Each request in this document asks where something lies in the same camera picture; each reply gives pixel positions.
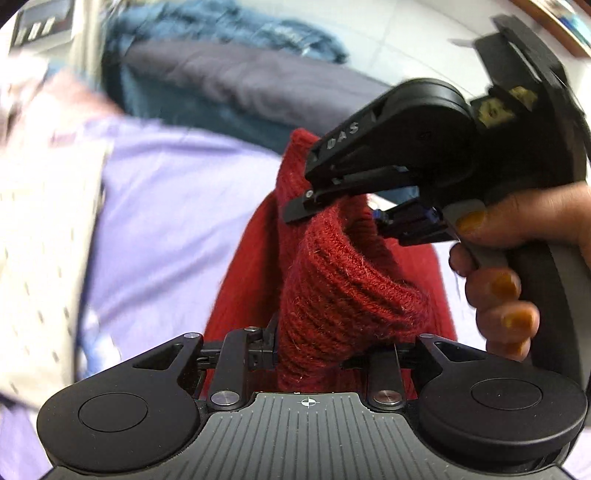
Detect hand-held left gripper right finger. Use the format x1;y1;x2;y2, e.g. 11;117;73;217
341;333;491;411

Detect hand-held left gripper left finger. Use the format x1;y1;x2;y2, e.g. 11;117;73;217
133;313;280;412

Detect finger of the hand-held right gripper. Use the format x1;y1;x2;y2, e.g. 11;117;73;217
373;203;459;248
283;165;420;225

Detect red knit sweater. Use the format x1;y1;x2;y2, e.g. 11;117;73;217
203;128;459;394

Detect person's right hand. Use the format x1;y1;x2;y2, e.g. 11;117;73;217
449;181;591;364

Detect purple floral bedsheet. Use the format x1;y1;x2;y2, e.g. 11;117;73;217
0;114;485;480

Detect dark grey quilt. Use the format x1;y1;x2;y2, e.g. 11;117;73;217
121;39;394;140

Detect wooden shelf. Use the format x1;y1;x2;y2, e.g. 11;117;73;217
525;0;591;59

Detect blue fuzzy blanket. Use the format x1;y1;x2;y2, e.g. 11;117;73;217
105;0;350;66

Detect white polka-dot garment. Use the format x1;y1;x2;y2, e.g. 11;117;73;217
0;129;117;408

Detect pink white garment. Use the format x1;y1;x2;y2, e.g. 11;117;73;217
0;59;126;155

